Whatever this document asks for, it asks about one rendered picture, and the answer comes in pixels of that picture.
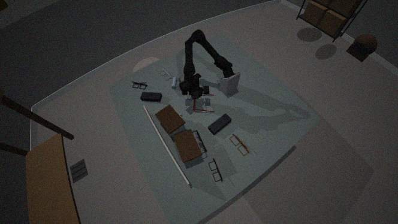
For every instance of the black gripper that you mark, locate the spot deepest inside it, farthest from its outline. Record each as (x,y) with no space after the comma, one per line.
(206,90)

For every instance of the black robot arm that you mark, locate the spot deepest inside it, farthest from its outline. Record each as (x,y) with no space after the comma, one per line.
(189,70)

